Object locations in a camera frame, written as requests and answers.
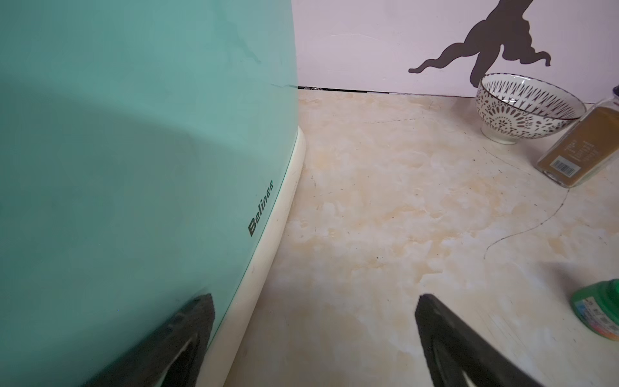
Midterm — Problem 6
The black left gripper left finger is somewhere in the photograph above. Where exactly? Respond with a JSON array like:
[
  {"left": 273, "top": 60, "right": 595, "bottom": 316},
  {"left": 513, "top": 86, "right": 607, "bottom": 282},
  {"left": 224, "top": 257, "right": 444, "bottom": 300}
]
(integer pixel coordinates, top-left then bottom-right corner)
[{"left": 85, "top": 294, "right": 215, "bottom": 386}]

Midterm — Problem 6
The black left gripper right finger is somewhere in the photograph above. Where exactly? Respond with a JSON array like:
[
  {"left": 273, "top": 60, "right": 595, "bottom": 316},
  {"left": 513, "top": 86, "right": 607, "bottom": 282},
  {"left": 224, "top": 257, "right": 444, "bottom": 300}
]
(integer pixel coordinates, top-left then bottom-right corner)
[{"left": 415, "top": 293, "right": 540, "bottom": 386}]

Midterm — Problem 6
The green paint jar with label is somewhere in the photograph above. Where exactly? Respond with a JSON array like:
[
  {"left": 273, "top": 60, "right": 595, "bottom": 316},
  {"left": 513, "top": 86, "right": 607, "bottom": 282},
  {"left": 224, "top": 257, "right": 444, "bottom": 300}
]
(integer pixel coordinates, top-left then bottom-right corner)
[{"left": 570, "top": 278, "right": 618, "bottom": 342}]

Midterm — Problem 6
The spice jar with black cap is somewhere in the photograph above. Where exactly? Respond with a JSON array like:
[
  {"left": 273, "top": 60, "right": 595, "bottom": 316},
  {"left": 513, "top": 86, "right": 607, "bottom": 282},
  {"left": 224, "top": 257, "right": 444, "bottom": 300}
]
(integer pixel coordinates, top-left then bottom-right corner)
[{"left": 536, "top": 87, "right": 618, "bottom": 189}]

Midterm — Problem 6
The mint green toaster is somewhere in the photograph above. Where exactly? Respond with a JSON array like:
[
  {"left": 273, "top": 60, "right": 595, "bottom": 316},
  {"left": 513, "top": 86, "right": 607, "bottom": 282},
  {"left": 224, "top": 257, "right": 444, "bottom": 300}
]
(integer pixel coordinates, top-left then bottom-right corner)
[{"left": 1, "top": 1, "right": 306, "bottom": 386}]

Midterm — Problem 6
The black white patterned bowl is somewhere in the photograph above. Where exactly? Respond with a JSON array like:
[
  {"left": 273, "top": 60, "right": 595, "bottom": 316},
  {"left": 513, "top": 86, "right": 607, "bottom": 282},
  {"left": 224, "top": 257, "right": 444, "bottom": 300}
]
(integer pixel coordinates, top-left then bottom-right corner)
[{"left": 476, "top": 73, "right": 587, "bottom": 145}]

